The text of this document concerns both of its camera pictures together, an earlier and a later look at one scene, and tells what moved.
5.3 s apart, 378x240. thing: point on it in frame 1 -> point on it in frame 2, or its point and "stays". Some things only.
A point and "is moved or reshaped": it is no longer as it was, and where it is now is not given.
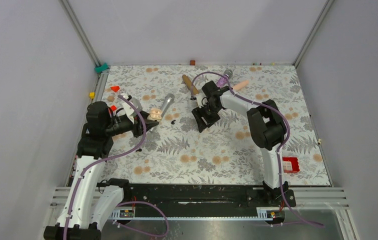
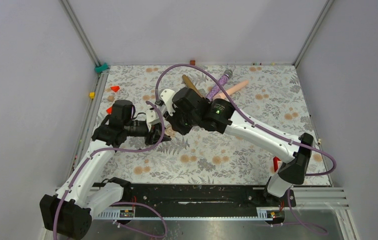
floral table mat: [178, 152] stays
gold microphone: [189, 84] stays
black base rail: [207, 200] stays
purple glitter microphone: [222, 82] stays
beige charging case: [156, 113] is moved or reshaped
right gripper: [199, 113] -> [172, 120]
